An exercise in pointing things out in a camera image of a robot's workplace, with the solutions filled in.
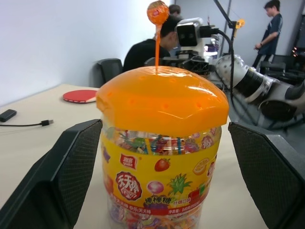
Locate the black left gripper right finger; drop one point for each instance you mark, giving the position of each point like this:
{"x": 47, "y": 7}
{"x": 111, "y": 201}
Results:
{"x": 267, "y": 181}

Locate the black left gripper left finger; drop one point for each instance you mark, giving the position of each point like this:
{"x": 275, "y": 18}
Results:
{"x": 47, "y": 181}

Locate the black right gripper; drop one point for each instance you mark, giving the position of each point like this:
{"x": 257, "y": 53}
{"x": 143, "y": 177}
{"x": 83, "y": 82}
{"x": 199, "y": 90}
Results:
{"x": 190, "y": 62}

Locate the orange plastic jar lid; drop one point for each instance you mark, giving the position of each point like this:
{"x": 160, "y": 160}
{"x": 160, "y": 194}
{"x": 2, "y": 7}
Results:
{"x": 162, "y": 95}

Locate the clear lollipop jar yellow label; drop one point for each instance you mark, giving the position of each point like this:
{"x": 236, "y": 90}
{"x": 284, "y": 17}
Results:
{"x": 157, "y": 176}

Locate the seated person black shirt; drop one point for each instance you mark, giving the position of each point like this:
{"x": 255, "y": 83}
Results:
{"x": 140, "y": 55}

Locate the person with dark hair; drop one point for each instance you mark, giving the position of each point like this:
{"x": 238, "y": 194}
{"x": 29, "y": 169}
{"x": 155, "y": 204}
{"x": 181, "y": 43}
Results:
{"x": 175, "y": 9}

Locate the orange wrapped lollipop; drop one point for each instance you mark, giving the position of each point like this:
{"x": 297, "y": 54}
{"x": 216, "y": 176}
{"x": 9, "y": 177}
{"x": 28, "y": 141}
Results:
{"x": 157, "y": 14}

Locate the black pole with yellow joint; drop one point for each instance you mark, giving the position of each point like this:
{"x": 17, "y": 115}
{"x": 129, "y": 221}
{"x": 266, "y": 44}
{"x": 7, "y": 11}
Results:
{"x": 239, "y": 24}

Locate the small black device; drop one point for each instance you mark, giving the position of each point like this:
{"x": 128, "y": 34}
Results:
{"x": 7, "y": 114}

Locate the standing person dark t-shirt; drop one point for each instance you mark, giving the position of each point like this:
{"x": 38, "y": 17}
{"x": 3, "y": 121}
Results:
{"x": 272, "y": 31}

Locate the red table tennis paddle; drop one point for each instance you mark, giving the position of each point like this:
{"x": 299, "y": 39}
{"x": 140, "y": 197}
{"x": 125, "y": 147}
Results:
{"x": 78, "y": 96}

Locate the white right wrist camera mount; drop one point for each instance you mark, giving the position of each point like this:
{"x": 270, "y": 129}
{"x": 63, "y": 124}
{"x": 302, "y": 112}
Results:
{"x": 189, "y": 33}

